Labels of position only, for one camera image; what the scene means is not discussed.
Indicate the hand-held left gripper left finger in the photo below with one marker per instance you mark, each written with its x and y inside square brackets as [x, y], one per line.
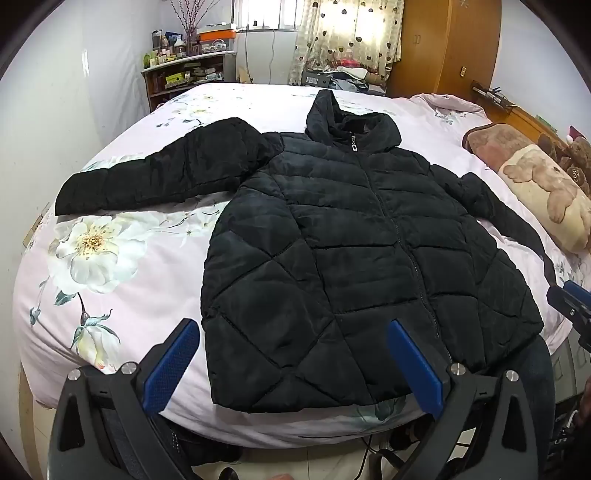
[171, 364]

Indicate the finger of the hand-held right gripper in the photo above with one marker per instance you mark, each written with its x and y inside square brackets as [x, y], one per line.
[575, 300]

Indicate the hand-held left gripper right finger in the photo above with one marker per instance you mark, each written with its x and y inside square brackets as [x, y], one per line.
[418, 369]

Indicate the black hooded puffer jacket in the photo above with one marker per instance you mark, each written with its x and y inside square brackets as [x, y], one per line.
[346, 230]

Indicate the pile of clothes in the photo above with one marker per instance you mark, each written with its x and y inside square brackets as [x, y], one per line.
[351, 74]

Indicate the bed with floral pink sheet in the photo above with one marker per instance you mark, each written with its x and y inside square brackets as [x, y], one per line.
[138, 258]

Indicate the bear print pillow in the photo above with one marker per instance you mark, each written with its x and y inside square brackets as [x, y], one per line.
[545, 189]

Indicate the brown teddy bear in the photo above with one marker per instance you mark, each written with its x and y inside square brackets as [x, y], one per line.
[578, 152]

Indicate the wooden headboard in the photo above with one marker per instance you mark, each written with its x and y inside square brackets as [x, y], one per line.
[521, 115]

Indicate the wooden wardrobe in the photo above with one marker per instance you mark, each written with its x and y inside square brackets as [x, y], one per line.
[443, 46]

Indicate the cluttered wooden shelf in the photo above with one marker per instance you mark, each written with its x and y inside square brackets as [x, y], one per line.
[184, 74]

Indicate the orange box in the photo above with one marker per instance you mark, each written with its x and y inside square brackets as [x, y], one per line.
[216, 30]

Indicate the vase with dry branches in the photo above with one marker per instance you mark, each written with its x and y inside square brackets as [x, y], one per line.
[189, 23]

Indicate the heart print curtain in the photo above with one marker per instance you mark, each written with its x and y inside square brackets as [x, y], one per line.
[341, 32]

